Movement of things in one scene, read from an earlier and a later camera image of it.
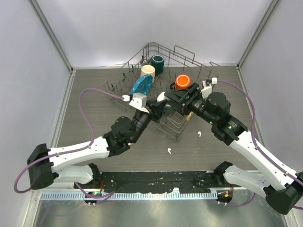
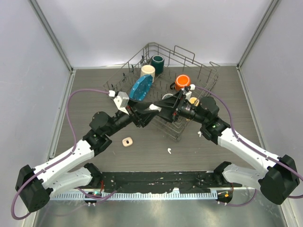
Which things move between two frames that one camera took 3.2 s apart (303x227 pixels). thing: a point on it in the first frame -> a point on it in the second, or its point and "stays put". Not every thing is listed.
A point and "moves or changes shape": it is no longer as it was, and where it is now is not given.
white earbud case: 161,97 moves or changes shape
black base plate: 141,181 stays put
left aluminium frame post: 55,39 stays put
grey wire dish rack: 166,81 stays put
